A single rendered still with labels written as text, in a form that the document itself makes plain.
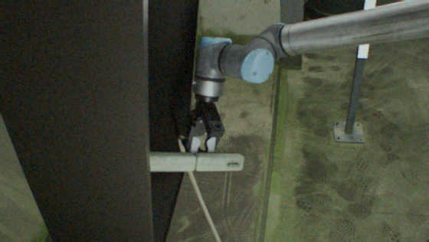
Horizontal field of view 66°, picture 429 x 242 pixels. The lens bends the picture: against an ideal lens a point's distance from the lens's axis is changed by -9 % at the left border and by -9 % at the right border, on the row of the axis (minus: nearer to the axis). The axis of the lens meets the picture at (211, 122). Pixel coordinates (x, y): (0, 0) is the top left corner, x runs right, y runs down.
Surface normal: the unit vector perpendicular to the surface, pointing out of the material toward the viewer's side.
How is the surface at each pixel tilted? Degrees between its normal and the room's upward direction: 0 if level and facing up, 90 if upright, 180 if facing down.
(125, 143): 90
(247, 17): 90
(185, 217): 0
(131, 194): 90
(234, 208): 0
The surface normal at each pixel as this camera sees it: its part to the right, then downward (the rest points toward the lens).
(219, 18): -0.19, 0.64
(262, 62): 0.71, 0.32
